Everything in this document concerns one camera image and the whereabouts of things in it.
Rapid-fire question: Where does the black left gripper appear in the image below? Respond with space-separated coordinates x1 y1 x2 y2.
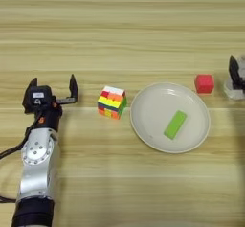
21 74 79 133

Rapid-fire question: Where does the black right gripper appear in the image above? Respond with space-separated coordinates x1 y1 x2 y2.
228 55 245 94

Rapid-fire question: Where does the clear bottle with red cap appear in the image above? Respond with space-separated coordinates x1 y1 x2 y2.
222 54 245 102

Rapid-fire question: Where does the red cube block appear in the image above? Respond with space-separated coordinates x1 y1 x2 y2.
193 74 215 95

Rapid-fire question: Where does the multicoloured puzzle cube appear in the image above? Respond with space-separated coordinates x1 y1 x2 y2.
97 85 128 121

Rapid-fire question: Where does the green rectangular block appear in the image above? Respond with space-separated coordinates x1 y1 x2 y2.
163 109 189 141

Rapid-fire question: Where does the left gripper labelled black box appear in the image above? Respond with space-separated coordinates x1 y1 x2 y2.
25 84 54 111

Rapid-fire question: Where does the round beige plate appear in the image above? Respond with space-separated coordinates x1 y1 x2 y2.
128 81 212 155

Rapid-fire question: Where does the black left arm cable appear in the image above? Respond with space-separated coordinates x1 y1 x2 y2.
0 118 43 204

